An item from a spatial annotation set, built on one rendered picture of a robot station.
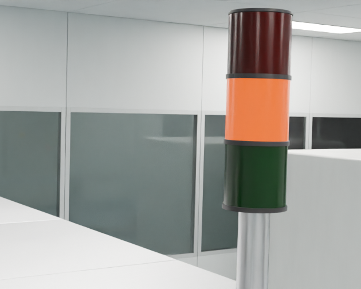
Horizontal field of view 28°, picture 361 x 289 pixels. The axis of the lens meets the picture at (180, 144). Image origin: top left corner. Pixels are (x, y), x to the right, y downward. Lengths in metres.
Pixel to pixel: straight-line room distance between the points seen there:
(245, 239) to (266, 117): 0.10
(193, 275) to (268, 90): 0.29
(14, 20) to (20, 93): 0.51
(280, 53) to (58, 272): 0.36
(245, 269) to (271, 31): 0.18
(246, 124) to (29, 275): 0.32
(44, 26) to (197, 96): 1.43
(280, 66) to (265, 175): 0.08
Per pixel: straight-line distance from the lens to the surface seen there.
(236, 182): 0.54
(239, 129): 0.54
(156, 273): 0.77
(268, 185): 0.54
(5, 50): 5.24
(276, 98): 0.54
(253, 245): 0.56
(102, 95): 5.53
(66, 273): 0.77
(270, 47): 0.54
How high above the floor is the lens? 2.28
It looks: 3 degrees down
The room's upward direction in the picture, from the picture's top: 2 degrees clockwise
